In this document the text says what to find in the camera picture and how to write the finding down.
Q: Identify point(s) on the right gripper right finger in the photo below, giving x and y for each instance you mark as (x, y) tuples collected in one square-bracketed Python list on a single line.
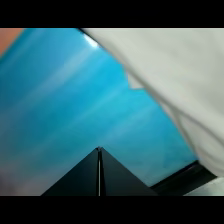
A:
[(121, 178)]

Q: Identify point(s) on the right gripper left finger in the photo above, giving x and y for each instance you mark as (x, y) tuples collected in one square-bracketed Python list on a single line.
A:
[(81, 178)]

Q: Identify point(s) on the white shirt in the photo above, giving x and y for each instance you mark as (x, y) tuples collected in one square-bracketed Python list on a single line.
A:
[(186, 66)]

